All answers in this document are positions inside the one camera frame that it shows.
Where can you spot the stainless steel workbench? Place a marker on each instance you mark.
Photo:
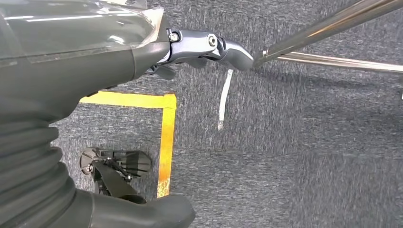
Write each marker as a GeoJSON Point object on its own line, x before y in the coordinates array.
{"type": "Point", "coordinates": [330, 26]}

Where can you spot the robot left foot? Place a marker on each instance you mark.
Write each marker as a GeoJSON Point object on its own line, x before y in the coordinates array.
{"type": "Point", "coordinates": [132, 162]}

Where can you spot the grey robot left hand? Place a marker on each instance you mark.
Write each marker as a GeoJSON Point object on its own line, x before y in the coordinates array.
{"type": "Point", "coordinates": [63, 63]}

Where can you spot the white plastic strip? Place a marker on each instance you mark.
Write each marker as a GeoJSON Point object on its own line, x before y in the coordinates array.
{"type": "Point", "coordinates": [224, 100]}

